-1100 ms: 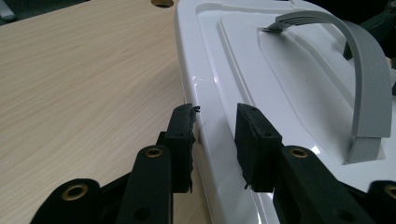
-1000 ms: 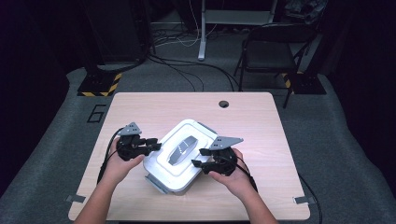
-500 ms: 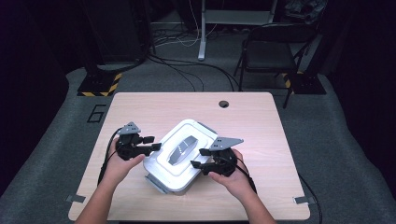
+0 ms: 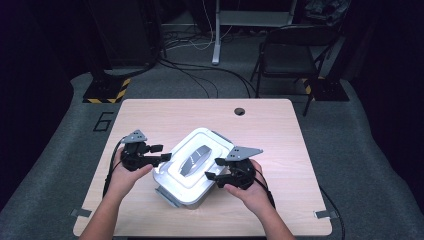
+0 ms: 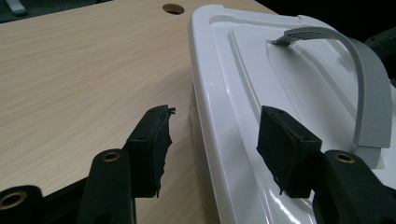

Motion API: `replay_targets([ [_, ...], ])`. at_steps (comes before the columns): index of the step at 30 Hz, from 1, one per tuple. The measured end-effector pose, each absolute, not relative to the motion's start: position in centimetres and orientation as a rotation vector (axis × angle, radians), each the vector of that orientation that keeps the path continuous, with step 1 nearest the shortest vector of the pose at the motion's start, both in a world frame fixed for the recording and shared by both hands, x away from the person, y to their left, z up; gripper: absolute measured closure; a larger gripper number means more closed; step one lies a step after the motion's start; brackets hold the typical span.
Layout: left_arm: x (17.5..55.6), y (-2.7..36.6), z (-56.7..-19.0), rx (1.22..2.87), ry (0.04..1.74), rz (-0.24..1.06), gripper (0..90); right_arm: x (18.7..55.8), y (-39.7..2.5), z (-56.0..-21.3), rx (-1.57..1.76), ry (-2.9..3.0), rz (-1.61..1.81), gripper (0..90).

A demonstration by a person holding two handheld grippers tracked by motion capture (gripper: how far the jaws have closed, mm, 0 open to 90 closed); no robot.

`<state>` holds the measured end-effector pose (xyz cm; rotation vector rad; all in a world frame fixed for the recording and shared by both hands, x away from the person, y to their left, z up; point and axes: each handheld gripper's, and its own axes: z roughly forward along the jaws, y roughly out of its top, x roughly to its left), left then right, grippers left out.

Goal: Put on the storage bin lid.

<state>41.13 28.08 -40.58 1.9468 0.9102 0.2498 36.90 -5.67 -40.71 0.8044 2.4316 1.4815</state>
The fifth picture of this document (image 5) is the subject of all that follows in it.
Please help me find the white metal stand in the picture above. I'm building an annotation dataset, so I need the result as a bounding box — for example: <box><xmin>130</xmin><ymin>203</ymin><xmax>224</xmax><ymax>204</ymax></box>
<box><xmin>5</xmin><ymin>0</ymin><xmax>28</xmax><ymax>17</ymax></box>

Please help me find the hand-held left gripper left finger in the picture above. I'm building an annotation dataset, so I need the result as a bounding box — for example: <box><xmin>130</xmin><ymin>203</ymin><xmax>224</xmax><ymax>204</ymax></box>
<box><xmin>76</xmin><ymin>105</ymin><xmax>177</xmax><ymax>224</ymax></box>

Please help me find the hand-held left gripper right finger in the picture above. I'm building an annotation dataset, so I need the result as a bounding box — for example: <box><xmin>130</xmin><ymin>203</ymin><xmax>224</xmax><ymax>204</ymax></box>
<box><xmin>255</xmin><ymin>105</ymin><xmax>396</xmax><ymax>224</ymax></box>

